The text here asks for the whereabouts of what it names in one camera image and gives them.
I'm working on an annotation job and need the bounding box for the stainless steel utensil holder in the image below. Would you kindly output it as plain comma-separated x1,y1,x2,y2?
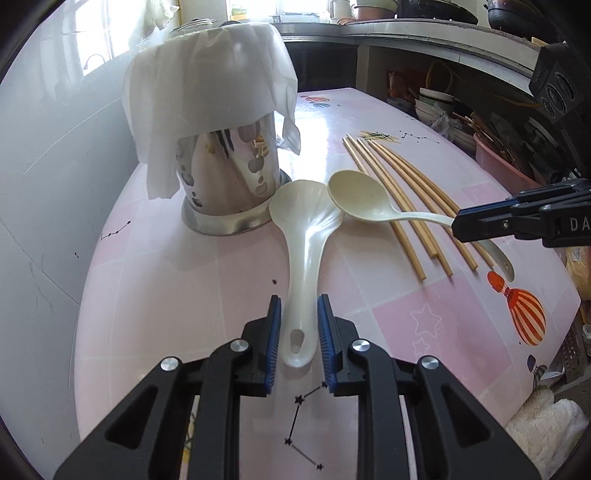
175,113,293,237

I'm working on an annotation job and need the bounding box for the yellow plastic bag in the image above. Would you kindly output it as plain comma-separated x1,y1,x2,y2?
566,247,591,298

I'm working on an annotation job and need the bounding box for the cream plastic spoon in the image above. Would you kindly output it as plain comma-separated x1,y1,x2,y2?
327,170,515,283

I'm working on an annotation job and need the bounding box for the bundle of bamboo chopsticks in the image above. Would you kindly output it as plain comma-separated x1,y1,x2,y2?
342,134,480,281

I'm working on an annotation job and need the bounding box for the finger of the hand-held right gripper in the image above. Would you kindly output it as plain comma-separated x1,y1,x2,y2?
451,203,546,243
505,180,591,206

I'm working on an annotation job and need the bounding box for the metal frame window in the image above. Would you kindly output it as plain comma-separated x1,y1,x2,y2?
180,0,331,21

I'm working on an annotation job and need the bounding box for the black round pot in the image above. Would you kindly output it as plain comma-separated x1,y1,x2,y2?
485,0,550,31

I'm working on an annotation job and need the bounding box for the black wok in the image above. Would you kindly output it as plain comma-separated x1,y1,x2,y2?
396,0,478,25

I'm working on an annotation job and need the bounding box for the red plastic packet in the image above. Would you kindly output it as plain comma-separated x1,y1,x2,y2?
387,68,419,100

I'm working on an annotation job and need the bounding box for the brown cooking pot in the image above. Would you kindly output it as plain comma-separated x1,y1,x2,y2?
353,0,399,20

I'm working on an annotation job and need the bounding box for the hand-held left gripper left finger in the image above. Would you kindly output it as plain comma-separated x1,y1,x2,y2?
53,295,282,480

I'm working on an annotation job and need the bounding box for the concrete kitchen counter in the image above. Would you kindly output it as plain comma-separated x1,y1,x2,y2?
272,18,555,93

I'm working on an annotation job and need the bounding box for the steel pot with lid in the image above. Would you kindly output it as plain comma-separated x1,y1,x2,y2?
172,17,218,32

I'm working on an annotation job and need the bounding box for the stack of ceramic bowls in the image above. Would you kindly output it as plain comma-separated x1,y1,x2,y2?
413,88,458,127

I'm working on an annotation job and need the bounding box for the perforated metal shelf rack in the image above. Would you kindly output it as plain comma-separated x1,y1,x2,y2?
549,318,591,402

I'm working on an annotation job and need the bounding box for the pearl white rice spoon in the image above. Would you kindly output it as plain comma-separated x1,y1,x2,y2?
269,179,345,369

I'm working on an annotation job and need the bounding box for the hanging clear plastic bag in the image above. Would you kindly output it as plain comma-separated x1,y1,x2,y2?
147,0,182,29

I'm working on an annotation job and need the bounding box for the white fluffy cloth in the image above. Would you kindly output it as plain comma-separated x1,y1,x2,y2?
505,387,583,480

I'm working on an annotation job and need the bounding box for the pile of kitchen tools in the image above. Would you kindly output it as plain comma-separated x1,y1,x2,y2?
452,111,522,171

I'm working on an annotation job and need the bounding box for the pink plastic basin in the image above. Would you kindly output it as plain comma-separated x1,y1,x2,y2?
473,133,539,197

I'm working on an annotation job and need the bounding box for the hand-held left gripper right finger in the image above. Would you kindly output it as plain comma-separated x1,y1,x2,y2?
317,294,541,480

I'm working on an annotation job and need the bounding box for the white plastic bag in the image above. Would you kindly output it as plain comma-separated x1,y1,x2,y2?
122,23,303,200

